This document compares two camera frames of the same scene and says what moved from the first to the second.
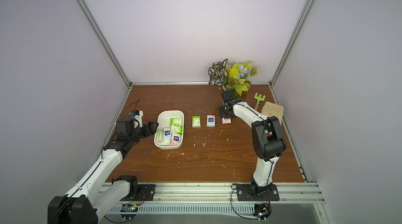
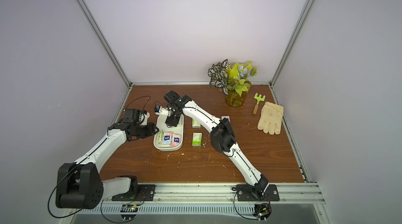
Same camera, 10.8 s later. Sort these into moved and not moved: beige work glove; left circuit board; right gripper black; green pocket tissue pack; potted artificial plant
Moved: right gripper black
Not moved: beige work glove; left circuit board; green pocket tissue pack; potted artificial plant
